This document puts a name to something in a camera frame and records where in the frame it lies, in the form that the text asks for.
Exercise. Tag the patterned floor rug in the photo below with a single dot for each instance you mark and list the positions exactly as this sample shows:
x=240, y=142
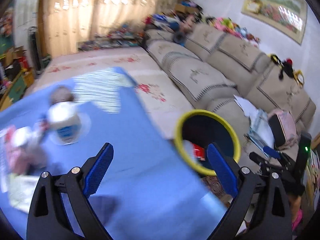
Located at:
x=212, y=185

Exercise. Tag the black tower fan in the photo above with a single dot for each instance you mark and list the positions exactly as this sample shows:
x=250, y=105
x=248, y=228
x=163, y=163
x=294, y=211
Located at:
x=33, y=50

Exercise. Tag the row of plush toys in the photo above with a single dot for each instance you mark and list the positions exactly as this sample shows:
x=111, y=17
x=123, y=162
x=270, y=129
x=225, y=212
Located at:
x=225, y=23

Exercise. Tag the yellow black plush toy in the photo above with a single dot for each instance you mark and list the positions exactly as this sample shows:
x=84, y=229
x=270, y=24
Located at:
x=287, y=67

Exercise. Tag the black pink bag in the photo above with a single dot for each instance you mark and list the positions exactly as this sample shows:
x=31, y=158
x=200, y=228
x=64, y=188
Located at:
x=277, y=127

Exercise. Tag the red snack wrapper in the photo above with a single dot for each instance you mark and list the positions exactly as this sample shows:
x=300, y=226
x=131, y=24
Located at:
x=198, y=151

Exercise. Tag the clear plastic bag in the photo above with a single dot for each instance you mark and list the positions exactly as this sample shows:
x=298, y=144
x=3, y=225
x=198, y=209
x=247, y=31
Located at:
x=260, y=132

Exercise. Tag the black round device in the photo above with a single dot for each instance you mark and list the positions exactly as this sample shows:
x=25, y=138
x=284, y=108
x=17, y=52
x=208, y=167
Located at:
x=61, y=93

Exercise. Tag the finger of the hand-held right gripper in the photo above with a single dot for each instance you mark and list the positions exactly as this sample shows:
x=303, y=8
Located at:
x=272, y=152
x=257, y=158

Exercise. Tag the black yellow rim trash bin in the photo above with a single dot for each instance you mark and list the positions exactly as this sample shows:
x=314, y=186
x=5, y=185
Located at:
x=207, y=130

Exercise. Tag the white jar blue label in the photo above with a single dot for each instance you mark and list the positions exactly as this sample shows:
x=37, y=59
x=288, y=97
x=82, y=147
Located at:
x=66, y=122

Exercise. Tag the cream embroidered curtain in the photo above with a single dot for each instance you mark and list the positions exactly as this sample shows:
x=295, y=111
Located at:
x=100, y=17

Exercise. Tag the green yellow television cabinet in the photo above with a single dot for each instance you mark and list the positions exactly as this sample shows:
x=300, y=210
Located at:
x=17, y=87

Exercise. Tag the blue star print tablecloth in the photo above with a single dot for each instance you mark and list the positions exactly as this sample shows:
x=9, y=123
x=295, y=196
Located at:
x=140, y=160

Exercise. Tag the beige sofa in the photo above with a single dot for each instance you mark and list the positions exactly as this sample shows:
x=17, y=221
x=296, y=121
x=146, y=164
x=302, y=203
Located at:
x=200, y=80

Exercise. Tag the cream floral floor mat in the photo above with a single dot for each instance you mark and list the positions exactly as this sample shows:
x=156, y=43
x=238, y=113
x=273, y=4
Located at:
x=150, y=67

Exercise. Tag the framed flower painting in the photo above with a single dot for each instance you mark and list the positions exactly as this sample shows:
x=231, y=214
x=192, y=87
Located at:
x=275, y=7

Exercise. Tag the white loose papers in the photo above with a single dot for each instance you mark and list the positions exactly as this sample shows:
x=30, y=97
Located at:
x=245, y=110

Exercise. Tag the white standing air conditioner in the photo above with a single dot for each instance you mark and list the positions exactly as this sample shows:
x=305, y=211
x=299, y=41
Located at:
x=25, y=12

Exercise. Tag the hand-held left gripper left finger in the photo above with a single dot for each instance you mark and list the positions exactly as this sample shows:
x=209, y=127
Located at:
x=98, y=172

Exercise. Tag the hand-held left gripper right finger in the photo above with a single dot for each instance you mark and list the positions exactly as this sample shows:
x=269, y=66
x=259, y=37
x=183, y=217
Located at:
x=222, y=172

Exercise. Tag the black round neck pillow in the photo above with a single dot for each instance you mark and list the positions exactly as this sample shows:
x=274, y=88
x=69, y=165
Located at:
x=178, y=37

